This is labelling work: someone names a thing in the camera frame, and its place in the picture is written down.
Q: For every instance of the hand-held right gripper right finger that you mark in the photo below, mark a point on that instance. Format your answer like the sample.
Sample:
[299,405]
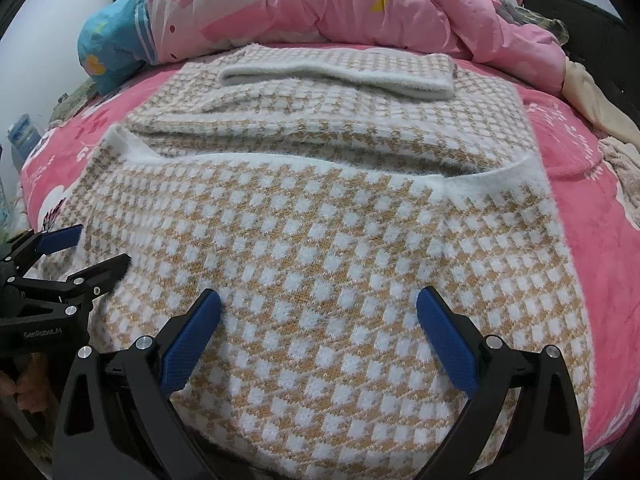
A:
[447,342]

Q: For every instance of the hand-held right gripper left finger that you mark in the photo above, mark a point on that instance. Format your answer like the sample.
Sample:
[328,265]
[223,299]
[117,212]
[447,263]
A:
[190,342]

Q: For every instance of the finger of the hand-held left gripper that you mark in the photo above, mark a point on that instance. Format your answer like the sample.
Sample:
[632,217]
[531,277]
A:
[62,240]
[102,272]

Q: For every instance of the beige white checkered coat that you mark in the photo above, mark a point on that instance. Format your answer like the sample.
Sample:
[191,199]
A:
[325,220]

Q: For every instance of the person's left hand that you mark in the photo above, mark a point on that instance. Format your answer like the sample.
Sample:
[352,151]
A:
[32,377]

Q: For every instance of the clear blue plastic bottle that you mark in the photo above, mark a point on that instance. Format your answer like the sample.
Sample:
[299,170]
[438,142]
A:
[24,137]

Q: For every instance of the green patterned cloth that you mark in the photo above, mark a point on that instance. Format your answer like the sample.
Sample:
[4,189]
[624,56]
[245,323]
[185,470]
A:
[75,100]

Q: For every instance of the pink floral bed sheet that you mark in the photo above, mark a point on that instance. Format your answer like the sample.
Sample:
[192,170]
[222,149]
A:
[575,260]

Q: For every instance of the beige garment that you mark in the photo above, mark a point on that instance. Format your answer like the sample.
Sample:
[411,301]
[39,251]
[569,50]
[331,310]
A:
[595,100]

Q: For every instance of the pink cartoon print quilt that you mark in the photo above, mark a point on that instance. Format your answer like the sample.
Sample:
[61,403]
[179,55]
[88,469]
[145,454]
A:
[300,5]

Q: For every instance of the camouflage garment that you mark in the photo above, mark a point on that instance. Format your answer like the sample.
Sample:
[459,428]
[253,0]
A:
[542,20]

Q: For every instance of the black padded headboard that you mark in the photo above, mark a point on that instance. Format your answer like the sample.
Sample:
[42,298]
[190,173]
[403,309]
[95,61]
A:
[585,15]

